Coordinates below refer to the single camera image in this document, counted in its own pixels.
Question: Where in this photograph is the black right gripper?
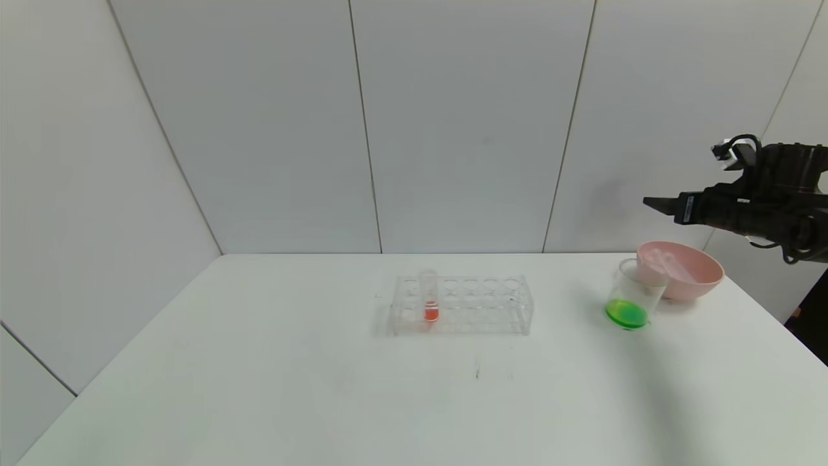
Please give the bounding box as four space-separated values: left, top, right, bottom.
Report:
642 186 750 236

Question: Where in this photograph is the test tube with blue pigment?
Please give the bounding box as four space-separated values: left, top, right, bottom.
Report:
661 251 698 283

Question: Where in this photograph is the clear plastic beaker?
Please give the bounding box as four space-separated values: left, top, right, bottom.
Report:
605 258 669 331

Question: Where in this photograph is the clear plastic test tube rack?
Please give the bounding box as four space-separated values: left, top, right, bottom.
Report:
390 275 534 336

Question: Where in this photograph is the test tube with red pigment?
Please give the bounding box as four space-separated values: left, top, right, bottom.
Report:
420 269 439 322

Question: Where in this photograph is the pink plastic bowl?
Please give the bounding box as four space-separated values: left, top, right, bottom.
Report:
635 241 725 302

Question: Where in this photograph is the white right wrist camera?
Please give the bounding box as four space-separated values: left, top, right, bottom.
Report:
711 141 741 170

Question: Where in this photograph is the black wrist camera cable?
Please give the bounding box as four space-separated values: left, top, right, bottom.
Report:
726 134 763 156

